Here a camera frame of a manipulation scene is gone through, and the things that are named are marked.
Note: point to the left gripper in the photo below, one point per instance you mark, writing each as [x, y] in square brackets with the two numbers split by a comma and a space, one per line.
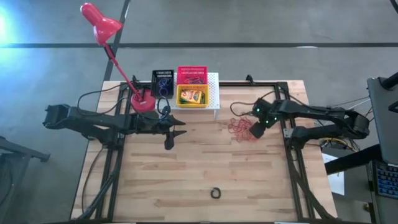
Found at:
[157, 124]

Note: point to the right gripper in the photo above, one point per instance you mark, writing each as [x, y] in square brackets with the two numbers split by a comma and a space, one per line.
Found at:
[264, 113]

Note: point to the yellow plastic basket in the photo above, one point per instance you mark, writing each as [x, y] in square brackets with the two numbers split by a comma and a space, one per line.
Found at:
[178, 96]

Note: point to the crayon box with torn flap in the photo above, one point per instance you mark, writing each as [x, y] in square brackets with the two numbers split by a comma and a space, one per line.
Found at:
[191, 97]

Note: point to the red rubber band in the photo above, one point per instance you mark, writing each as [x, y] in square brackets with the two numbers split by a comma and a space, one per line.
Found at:
[230, 124]

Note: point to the blue coil wristband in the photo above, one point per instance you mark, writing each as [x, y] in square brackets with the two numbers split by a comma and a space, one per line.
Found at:
[166, 81]

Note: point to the red plastic basket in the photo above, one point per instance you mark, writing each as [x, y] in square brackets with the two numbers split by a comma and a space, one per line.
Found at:
[192, 69]

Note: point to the black coil wristband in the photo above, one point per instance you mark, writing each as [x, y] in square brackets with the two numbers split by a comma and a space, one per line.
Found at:
[211, 193]

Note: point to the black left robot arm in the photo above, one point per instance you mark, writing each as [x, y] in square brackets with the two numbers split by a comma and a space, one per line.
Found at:
[93, 119]

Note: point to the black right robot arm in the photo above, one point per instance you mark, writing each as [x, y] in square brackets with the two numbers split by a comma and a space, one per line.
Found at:
[326, 113]

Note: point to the red desk lamp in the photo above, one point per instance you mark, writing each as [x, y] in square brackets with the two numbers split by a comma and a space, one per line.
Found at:
[143, 104]

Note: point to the black desk beam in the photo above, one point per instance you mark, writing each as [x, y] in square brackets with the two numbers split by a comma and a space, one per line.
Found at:
[351, 161]

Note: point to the black table clamp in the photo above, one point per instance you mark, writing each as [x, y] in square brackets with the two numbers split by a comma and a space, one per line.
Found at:
[135, 78]
[249, 79]

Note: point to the black plastic basket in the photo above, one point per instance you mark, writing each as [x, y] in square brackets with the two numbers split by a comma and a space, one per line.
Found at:
[153, 84]

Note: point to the white perforated riser shelf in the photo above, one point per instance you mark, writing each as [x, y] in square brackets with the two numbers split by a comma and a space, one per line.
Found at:
[214, 93]

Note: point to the white paper sheet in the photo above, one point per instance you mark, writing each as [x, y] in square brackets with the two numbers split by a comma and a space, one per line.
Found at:
[337, 183]

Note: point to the grey monitor back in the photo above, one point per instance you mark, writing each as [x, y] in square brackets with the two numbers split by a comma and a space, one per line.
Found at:
[382, 124]

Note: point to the backlit keyboard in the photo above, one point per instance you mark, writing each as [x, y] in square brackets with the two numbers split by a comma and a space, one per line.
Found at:
[387, 180]

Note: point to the grey metal stand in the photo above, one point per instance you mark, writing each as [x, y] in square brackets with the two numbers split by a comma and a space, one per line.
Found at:
[18, 149]

